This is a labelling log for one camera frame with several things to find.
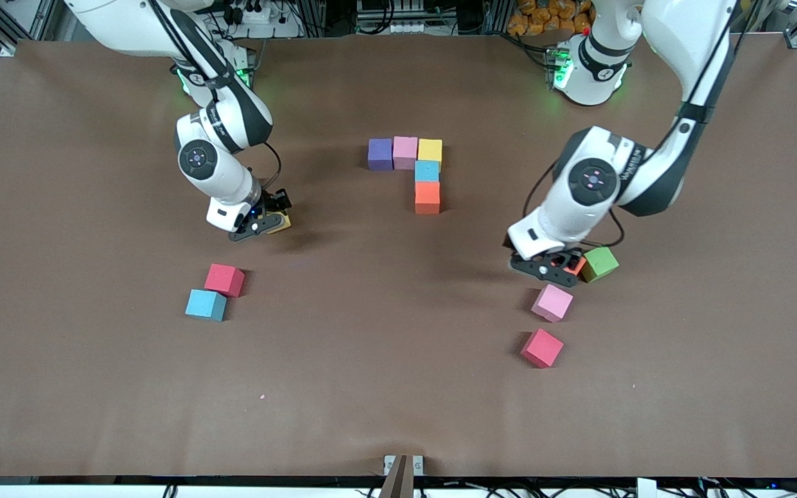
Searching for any purple foam cube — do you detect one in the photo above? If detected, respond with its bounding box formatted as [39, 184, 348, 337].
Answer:
[368, 138, 394, 172]

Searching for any pink foam cube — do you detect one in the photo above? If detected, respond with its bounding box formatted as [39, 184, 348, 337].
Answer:
[531, 283, 574, 324]
[393, 136, 419, 171]

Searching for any green foam cube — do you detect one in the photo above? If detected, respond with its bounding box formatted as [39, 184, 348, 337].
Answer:
[581, 245, 620, 284]

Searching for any red foam cube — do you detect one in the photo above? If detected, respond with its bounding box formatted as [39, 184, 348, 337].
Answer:
[204, 264, 246, 298]
[520, 328, 565, 369]

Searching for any white power strip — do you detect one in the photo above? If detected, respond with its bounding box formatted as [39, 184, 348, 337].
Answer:
[215, 0, 302, 39]

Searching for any brown table cover sheet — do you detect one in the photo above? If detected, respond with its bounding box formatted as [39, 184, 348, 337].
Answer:
[0, 33, 797, 479]

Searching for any white equipment box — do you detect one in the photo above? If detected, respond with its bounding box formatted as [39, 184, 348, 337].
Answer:
[356, 0, 456, 35]

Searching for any orange packets pile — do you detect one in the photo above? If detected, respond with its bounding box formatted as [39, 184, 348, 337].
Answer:
[507, 0, 596, 37]

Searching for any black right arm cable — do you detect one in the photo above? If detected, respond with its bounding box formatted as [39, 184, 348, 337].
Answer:
[149, 0, 283, 194]

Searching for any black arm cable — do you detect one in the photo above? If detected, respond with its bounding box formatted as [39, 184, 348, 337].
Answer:
[523, 0, 742, 250]
[149, 0, 283, 194]

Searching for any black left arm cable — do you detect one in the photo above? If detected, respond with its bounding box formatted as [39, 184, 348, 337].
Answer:
[523, 0, 742, 250]

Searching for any metal bracket with post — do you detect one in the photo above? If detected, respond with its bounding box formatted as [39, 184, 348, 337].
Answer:
[383, 454, 425, 498]

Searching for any white table edge rail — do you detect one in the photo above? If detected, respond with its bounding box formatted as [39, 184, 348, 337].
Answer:
[0, 483, 797, 498]

